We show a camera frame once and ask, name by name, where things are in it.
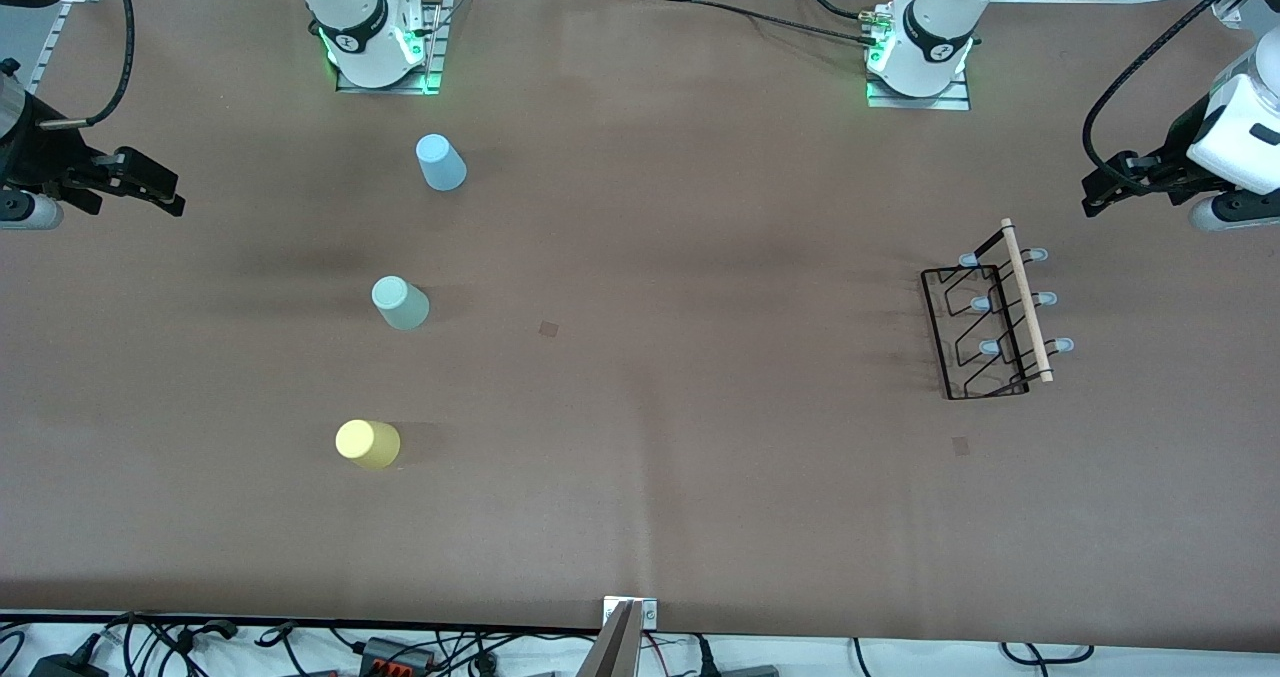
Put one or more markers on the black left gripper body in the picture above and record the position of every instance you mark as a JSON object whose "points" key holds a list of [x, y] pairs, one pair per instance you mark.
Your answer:
{"points": [[1176, 153]]}

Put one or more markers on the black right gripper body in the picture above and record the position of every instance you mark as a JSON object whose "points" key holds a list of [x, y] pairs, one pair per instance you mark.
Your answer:
{"points": [[37, 153]]}

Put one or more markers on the mint green plastic cup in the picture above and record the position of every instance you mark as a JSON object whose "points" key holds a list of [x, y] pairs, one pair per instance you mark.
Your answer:
{"points": [[400, 304]]}

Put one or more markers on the yellow plastic cup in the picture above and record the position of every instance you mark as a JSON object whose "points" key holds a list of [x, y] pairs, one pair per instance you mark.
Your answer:
{"points": [[368, 444]]}

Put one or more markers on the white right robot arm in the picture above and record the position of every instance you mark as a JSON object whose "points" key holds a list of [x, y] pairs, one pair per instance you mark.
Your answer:
{"points": [[350, 7]]}

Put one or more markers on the light blue plastic cup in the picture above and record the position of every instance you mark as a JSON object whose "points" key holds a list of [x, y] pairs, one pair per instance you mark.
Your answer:
{"points": [[440, 162]]}

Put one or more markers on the black power adapter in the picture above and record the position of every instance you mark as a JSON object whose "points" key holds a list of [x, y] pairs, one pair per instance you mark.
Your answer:
{"points": [[65, 667]]}

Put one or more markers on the black box with orange connectors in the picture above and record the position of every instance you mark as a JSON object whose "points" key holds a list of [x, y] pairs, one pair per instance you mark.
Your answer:
{"points": [[395, 655]]}

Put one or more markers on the aluminium side rail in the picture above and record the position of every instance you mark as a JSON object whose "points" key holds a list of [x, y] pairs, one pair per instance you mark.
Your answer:
{"points": [[55, 47]]}

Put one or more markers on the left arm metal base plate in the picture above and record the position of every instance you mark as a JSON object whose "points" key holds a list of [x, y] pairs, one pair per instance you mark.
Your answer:
{"points": [[950, 103]]}

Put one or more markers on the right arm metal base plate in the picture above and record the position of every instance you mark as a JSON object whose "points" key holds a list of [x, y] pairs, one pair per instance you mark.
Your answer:
{"points": [[400, 88]]}

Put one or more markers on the metal camera post bracket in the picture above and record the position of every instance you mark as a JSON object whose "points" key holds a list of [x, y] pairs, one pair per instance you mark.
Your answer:
{"points": [[620, 647]]}

